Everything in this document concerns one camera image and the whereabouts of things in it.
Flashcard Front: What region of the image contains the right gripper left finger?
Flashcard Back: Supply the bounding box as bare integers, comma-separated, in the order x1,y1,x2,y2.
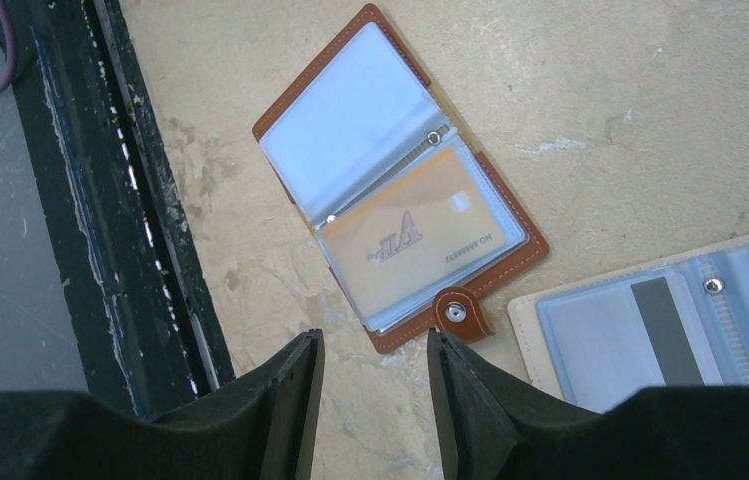
0,329,325,479

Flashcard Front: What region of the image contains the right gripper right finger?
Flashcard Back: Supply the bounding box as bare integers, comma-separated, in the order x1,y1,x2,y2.
427,330,749,479

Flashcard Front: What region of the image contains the orange card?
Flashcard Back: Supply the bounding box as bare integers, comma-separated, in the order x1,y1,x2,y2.
318,146,523,330

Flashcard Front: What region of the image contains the tan leather card holder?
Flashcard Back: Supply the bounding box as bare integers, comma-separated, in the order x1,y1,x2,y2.
252,3,549,354

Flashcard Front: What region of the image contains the blue card white tray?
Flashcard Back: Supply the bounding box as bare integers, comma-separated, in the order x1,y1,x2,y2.
508,235,749,412

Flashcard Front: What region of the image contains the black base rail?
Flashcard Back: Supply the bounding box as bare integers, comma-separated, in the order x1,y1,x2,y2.
7,1,235,418

